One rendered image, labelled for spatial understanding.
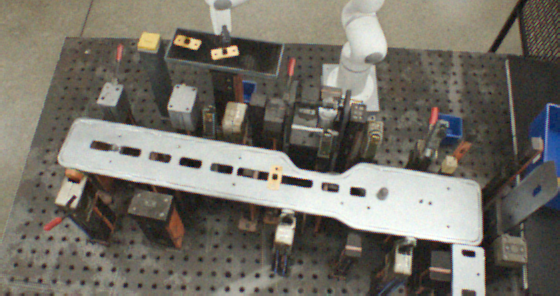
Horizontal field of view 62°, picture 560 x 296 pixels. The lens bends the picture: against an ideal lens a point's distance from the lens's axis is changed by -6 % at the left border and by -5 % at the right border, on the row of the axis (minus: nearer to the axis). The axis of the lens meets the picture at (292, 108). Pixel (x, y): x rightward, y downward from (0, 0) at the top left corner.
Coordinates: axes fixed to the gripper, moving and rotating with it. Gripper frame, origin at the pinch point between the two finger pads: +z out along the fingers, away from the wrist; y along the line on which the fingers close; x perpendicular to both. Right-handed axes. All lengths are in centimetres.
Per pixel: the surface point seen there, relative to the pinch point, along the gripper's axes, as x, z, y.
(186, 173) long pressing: -19.7, 25.3, 31.4
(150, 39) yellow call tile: -22.9, 9.3, -11.6
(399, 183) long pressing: 45, 25, 51
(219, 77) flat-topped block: -2.8, 19.3, 2.0
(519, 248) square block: 70, 19, 83
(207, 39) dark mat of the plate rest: -4.4, 9.3, -7.0
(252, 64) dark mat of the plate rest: 7.7, 9.3, 6.6
